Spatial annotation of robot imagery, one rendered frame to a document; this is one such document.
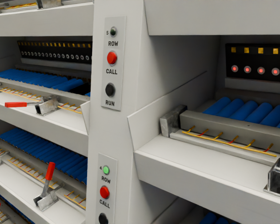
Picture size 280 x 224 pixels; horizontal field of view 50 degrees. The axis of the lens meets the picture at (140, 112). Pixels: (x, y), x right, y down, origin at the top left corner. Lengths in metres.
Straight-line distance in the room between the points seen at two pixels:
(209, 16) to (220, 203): 0.20
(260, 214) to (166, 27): 0.22
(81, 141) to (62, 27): 0.19
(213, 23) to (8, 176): 0.63
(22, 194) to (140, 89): 0.43
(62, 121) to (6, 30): 0.27
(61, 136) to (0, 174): 0.33
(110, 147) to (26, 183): 0.36
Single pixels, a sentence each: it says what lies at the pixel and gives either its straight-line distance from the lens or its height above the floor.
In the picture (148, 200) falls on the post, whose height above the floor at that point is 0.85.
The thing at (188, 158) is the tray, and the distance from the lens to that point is 0.36.
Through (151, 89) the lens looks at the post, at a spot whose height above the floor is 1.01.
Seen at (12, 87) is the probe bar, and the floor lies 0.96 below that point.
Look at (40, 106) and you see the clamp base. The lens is 0.58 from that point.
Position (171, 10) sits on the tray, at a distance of 0.36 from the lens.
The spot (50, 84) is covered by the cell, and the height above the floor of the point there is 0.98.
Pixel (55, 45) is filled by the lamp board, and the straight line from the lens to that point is 0.82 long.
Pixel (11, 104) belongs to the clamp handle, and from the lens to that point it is 0.56.
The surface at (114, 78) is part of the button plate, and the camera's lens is 0.40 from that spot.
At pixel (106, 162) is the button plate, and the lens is 0.43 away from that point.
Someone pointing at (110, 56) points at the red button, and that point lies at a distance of 0.40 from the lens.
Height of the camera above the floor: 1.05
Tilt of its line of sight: 10 degrees down
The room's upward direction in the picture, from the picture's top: 4 degrees clockwise
